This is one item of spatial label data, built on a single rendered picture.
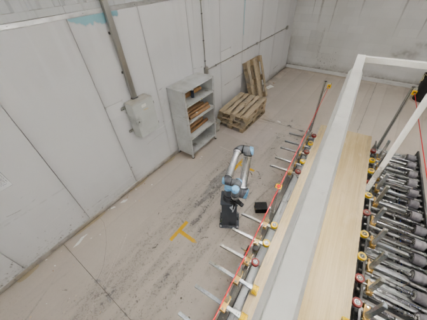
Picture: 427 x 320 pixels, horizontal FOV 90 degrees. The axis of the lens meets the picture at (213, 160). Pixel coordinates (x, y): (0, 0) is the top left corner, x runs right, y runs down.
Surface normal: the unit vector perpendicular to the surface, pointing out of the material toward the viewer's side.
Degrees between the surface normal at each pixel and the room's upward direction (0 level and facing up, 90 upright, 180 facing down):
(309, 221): 0
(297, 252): 0
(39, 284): 0
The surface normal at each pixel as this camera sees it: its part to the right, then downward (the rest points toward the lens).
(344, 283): -0.05, -0.74
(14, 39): 0.81, 0.36
